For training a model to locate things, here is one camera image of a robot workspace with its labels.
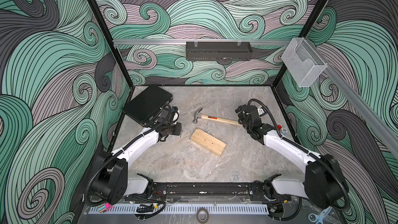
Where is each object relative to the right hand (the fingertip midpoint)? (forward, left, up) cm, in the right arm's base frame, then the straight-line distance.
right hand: (239, 111), depth 86 cm
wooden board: (-14, +18, -12) cm, 26 cm away
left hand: (-6, +35, -5) cm, 36 cm away
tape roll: (-46, +23, -15) cm, 54 cm away
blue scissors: (-47, -29, -15) cm, 58 cm away
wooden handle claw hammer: (+7, +23, -13) cm, 27 cm away
